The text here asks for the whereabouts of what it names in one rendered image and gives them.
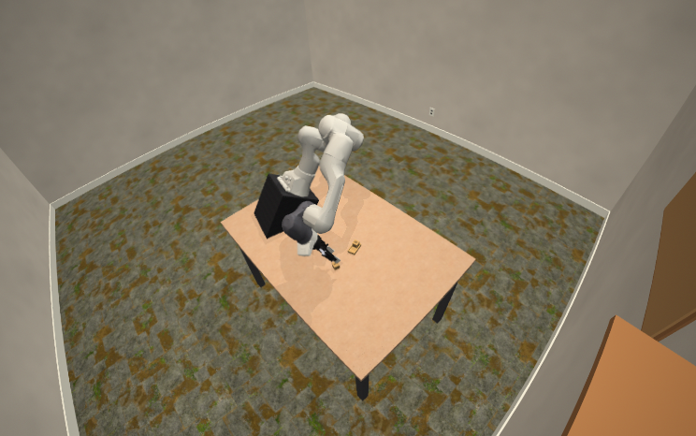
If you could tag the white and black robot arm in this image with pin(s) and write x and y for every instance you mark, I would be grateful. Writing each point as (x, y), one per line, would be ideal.
(308, 220)

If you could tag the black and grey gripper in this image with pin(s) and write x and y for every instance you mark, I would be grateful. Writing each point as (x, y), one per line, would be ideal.
(325, 250)

